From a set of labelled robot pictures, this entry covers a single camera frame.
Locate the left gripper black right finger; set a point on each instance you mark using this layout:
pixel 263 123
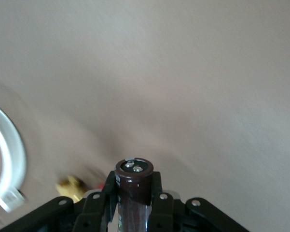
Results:
pixel 162 212

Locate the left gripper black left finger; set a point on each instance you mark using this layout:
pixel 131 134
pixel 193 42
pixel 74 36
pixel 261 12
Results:
pixel 94 212

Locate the brown electrolytic capacitor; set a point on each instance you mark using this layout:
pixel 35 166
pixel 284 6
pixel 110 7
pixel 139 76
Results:
pixel 135 200

